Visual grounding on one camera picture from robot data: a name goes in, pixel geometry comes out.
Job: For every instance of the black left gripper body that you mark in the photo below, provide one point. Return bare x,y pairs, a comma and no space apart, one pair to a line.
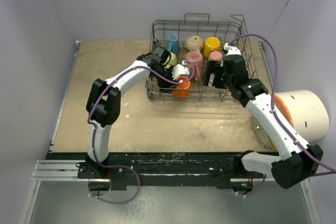
163,84

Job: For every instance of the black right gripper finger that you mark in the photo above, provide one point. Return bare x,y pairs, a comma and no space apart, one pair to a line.
210,69
218,80

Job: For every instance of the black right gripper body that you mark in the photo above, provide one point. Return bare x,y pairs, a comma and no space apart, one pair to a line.
228,82

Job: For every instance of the orange mug black handle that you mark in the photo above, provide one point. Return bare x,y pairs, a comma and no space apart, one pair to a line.
182,90

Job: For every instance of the pink ghost pattern mug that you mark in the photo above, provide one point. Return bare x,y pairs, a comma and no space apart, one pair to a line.
195,62

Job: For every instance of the pale yellow faceted mug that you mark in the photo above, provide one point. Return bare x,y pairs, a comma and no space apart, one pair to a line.
171,60

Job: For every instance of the blue flower mug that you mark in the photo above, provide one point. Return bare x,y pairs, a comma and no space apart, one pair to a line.
172,44

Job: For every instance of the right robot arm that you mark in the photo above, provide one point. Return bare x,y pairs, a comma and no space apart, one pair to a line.
297,159

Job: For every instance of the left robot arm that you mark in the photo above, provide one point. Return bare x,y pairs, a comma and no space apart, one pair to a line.
104,102

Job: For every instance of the plain pink tumbler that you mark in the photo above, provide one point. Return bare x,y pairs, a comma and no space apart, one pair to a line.
216,56

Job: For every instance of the beige round teapot mug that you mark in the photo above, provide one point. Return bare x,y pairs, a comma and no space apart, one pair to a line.
194,43

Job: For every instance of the white cylinder bin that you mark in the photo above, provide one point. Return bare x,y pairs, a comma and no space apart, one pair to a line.
309,115

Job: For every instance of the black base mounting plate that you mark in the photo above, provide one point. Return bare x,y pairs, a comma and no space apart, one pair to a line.
188,169

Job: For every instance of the grey wire dish rack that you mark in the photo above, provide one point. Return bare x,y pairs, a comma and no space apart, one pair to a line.
199,25

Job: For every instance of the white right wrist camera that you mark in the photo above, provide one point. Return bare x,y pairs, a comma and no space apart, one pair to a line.
230,50

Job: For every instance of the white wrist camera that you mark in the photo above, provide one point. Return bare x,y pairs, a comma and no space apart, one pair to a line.
230,50
180,71

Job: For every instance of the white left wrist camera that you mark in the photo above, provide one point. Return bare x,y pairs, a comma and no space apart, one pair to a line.
180,71

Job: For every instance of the aluminium rail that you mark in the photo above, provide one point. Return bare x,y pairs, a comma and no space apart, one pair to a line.
56,170

